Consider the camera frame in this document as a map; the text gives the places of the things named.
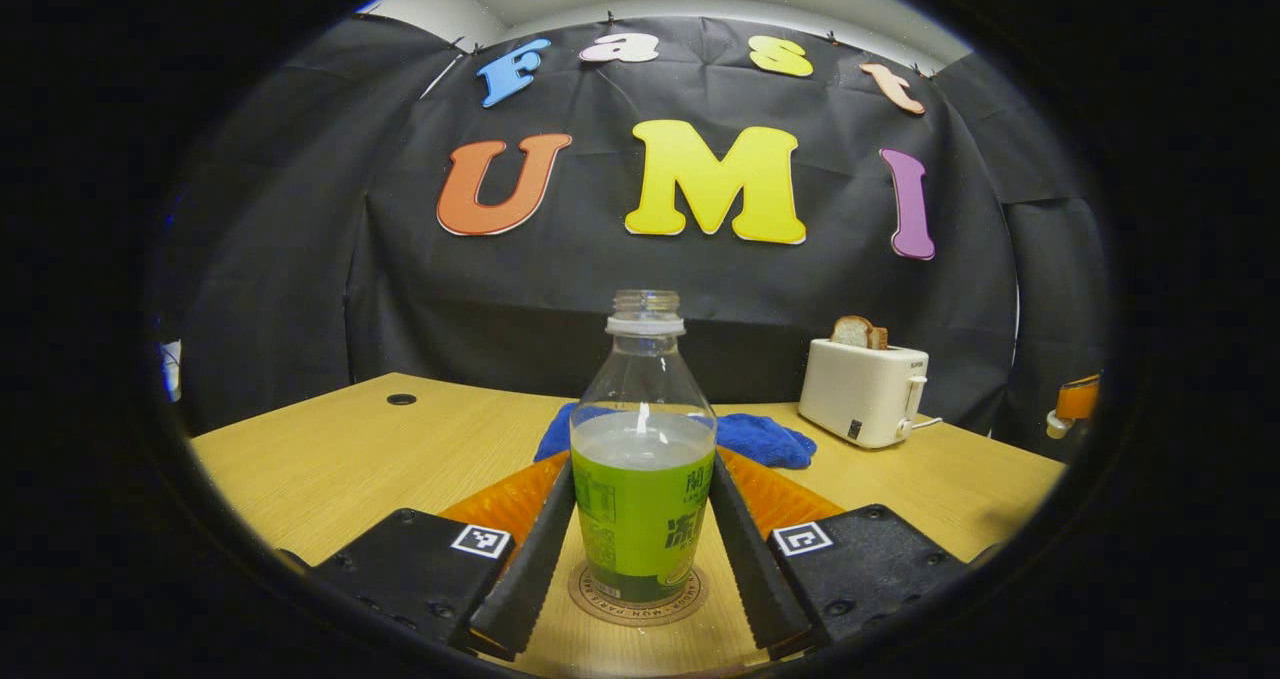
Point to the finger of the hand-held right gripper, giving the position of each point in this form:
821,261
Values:
1080,399

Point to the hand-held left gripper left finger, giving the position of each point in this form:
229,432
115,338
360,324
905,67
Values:
530,569

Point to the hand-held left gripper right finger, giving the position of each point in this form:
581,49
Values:
755,569

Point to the round brown coaster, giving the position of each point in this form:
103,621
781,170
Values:
640,614

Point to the green label water bottle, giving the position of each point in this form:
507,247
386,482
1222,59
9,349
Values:
640,509

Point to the blue towel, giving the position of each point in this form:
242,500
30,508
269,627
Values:
765,439

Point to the white toaster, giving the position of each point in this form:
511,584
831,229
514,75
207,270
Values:
860,394

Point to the toast slice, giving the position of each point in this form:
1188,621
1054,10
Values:
855,334

